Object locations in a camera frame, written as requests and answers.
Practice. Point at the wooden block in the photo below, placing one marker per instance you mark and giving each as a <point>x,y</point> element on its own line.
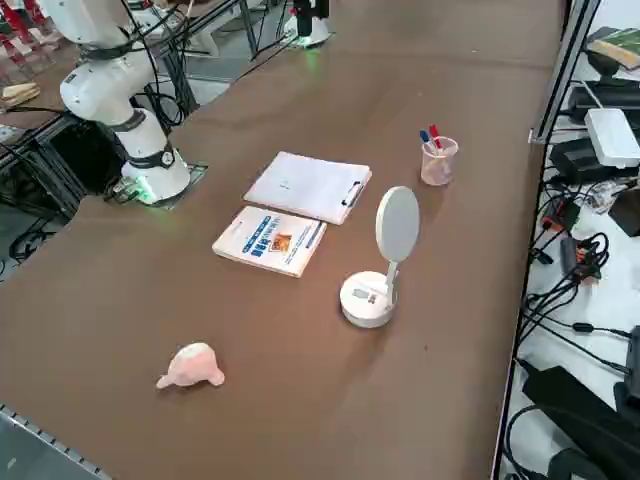
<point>20,93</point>

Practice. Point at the aluminium frame post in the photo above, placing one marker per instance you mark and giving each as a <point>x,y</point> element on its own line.
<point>565,65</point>

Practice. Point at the pink translucent pen cup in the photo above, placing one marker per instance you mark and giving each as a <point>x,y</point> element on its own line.
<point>440,170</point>

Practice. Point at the red capped marker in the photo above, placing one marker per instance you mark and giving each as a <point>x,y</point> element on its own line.
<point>435,132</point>

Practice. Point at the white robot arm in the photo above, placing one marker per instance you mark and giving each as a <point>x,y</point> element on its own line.
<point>100,95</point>
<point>312,31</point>

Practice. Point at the blue capped marker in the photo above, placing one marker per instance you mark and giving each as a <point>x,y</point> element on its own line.
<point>425,136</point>

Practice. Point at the white clipboard with black clip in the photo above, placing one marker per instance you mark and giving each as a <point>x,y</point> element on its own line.
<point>305,185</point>

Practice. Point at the green book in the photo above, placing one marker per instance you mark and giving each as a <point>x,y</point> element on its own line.
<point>617,45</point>

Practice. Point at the white and blue book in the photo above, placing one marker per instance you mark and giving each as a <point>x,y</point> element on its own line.
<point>270,242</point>

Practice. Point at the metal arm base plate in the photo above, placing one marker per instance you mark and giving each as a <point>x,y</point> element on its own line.
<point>197,170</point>

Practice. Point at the white router box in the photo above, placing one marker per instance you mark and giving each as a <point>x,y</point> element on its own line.
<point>612,137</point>

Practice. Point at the black power adapter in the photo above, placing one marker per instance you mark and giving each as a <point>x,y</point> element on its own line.
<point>575,157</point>

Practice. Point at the white foldable desk lamp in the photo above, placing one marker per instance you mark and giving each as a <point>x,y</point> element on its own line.
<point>367,300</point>

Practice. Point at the pink plush toy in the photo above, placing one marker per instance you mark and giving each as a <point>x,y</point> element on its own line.
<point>192,367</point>

